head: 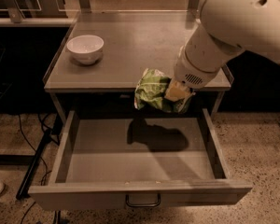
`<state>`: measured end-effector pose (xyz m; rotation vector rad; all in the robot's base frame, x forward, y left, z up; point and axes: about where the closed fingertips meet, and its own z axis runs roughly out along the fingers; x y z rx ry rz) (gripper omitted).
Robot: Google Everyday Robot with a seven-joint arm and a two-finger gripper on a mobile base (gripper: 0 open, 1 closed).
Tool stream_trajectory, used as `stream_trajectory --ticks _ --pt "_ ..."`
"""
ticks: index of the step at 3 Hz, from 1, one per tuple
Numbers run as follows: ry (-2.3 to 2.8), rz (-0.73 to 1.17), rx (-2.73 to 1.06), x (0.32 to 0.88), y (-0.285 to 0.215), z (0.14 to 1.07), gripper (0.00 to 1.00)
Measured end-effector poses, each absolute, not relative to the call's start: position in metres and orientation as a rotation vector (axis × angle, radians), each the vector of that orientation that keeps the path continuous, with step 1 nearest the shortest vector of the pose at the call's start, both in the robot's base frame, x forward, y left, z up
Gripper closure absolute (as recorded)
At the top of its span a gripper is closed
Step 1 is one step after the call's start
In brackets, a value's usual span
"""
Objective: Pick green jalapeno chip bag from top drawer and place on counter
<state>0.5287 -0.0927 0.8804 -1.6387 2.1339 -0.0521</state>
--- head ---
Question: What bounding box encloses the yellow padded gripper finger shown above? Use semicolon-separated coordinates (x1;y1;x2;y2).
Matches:
164;79;195;102

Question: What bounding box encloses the grey counter cabinet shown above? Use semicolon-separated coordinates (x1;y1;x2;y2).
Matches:
42;10;235;123

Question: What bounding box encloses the black drawer handle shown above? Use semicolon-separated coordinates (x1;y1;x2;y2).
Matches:
125;193;161;208

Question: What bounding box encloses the white ceramic bowl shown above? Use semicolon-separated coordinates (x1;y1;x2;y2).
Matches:
66;35;105;64

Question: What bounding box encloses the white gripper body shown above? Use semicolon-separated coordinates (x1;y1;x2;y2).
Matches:
174;46;223;89

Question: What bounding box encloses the green jalapeno chip bag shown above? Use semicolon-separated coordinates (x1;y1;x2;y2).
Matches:
134;69;195;114

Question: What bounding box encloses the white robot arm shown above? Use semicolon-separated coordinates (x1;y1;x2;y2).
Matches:
165;0;280;102

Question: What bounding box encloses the black bar on floor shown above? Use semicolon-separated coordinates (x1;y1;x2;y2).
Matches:
16;130;50;200

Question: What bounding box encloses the black floor cable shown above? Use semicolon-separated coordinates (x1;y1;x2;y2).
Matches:
18;111;61;224

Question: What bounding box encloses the grey open drawer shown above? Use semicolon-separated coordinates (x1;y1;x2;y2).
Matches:
29;110;252;210

